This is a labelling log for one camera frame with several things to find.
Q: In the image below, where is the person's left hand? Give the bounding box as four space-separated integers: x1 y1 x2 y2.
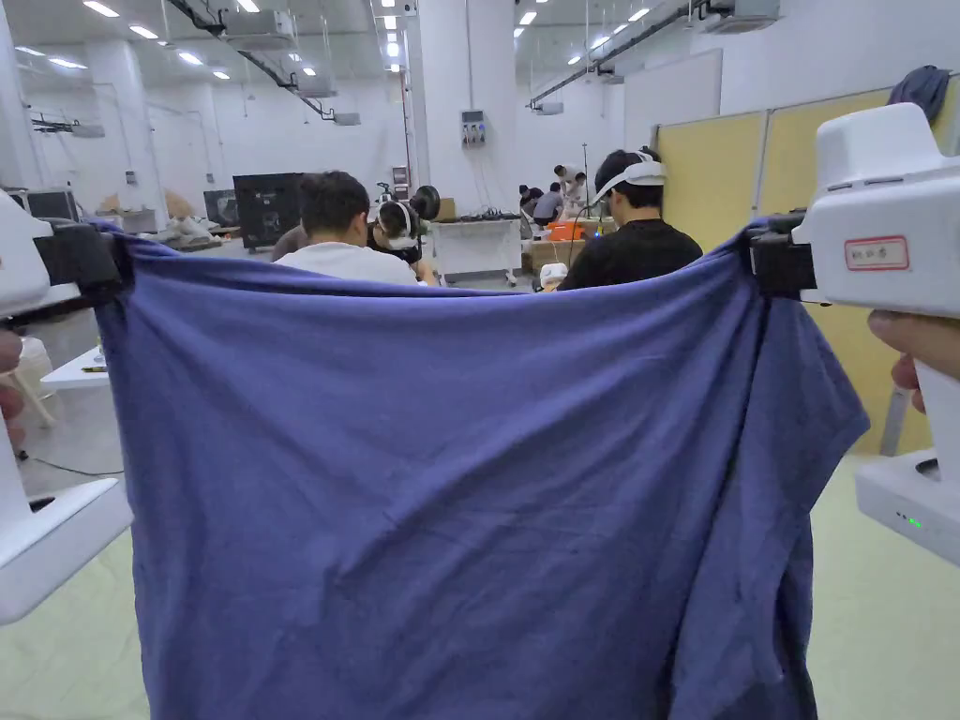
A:
0 328 27 446

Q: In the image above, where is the white table on castors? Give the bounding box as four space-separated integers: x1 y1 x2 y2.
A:
430 216 524 288

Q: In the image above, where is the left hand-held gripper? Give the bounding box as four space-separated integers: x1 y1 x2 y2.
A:
0 187 135 625

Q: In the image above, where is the dark blue shirt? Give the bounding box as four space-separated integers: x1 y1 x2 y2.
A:
88 216 873 720

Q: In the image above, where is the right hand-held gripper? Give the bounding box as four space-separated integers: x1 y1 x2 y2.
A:
747 102 960 567

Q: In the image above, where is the small white table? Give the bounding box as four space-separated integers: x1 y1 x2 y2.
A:
39 343 113 393

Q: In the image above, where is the group of people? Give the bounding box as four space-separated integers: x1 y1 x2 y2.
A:
517 162 591 229

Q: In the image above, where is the grey garment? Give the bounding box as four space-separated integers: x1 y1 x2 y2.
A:
886 65 953 126

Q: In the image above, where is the person's right hand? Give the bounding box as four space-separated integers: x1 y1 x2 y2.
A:
867 309 960 415

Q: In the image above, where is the bed with pale green sheet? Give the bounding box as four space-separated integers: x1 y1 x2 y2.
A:
0 448 960 720

